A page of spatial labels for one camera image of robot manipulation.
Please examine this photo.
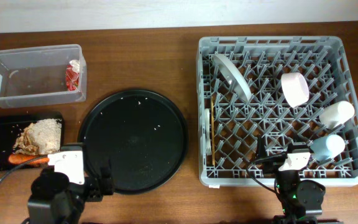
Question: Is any pink bowl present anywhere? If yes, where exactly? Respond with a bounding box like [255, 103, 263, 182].
[281, 72, 310, 108]

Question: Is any orange carrot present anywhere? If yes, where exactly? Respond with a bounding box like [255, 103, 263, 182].
[8, 154, 49, 166]

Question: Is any white plastic fork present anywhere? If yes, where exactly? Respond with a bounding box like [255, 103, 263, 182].
[204, 108, 212, 156]

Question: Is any wooden chopstick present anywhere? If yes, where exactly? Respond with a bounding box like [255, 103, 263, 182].
[211, 96, 215, 167]

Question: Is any grey plate with food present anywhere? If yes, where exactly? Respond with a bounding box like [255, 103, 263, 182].
[213, 54, 252, 103]

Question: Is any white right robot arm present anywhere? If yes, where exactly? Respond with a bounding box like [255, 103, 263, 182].
[257, 142, 326, 224]

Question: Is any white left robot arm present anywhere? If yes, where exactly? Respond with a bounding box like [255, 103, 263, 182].
[0, 150, 114, 223]

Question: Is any grey plastic dishwasher rack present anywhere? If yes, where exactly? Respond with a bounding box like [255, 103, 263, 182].
[196, 36, 358, 187]

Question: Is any light blue cup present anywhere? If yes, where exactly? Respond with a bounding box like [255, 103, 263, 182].
[310, 134, 345, 162]

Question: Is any white cup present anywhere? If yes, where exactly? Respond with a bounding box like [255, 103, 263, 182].
[319, 101, 355, 129]

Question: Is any round black tray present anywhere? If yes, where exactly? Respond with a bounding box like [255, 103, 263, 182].
[78, 90, 189, 195]

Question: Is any pile of food scraps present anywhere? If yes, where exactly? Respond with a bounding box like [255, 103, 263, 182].
[12, 118, 62, 156]

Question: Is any black rectangular bin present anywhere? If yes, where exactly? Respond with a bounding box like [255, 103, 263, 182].
[0, 111, 65, 171]

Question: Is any red and white wrapper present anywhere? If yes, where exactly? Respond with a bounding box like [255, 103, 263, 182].
[65, 60, 80, 91]

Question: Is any clear plastic bin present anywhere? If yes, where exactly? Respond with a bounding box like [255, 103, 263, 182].
[0, 44, 87, 108]

